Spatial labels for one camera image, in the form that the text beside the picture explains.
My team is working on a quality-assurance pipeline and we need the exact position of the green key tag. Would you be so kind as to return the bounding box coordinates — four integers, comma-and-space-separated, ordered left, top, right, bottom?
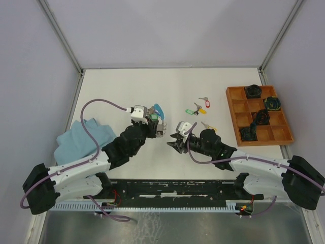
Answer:
185, 109, 194, 115

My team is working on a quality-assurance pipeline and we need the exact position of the dark floral scrunchie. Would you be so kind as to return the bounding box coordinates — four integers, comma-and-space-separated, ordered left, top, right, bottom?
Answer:
240, 124, 257, 141

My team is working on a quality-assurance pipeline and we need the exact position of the green yellow scrunchie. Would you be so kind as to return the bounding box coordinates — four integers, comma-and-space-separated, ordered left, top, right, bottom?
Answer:
264, 96, 281, 111

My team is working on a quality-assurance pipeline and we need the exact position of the silver key on yellow tag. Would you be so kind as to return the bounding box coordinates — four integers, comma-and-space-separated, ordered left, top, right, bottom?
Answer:
194, 103, 202, 110

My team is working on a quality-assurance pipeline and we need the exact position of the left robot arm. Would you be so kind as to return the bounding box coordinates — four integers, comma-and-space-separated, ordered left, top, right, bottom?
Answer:
20, 118, 165, 215

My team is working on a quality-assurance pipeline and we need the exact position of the black scrunchie top compartment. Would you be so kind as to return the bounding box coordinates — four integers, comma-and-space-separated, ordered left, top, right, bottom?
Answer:
244, 84, 262, 99

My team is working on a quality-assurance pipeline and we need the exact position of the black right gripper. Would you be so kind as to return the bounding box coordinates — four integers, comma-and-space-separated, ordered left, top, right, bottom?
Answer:
166, 132, 213, 158

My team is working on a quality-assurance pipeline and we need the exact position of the light blue cable duct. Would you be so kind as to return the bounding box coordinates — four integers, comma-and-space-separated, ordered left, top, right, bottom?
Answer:
52, 201, 239, 213

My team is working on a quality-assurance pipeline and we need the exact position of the black orange scrunchie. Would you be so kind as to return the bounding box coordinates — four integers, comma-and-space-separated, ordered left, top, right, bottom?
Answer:
252, 109, 270, 126

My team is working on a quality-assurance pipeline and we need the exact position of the red key tag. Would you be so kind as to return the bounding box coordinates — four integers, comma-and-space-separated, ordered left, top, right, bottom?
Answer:
205, 100, 210, 108

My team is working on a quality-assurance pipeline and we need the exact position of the light blue handle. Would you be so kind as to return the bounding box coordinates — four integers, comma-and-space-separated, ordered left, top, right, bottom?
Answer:
154, 103, 165, 120

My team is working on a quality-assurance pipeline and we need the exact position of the light blue cloth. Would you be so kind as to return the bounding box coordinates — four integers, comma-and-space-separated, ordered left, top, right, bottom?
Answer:
54, 118, 116, 165

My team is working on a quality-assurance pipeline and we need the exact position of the purple cable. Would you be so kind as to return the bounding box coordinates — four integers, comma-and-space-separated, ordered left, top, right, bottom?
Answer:
19, 99, 134, 210
186, 122, 325, 196

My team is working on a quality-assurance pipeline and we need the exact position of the yellow open key tag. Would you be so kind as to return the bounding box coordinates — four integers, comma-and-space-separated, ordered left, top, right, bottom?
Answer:
205, 125, 217, 132

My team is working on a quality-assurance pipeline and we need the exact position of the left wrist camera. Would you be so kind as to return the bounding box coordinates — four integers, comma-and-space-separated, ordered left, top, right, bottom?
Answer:
131, 105, 148, 125

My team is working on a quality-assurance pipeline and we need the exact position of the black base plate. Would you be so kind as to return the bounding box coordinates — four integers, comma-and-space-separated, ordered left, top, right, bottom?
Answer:
94, 179, 264, 202

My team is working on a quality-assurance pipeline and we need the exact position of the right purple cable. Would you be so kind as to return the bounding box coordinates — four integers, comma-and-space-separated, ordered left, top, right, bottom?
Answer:
186, 122, 325, 196

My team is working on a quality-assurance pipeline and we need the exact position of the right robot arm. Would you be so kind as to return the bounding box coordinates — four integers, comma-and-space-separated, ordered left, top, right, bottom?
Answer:
167, 129, 324, 210

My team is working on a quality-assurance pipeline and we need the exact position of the wooden compartment tray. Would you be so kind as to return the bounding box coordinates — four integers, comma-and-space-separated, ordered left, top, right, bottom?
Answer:
226, 85, 294, 146

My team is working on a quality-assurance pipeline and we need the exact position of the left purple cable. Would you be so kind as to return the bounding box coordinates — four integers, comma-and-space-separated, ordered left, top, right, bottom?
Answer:
19, 99, 134, 210

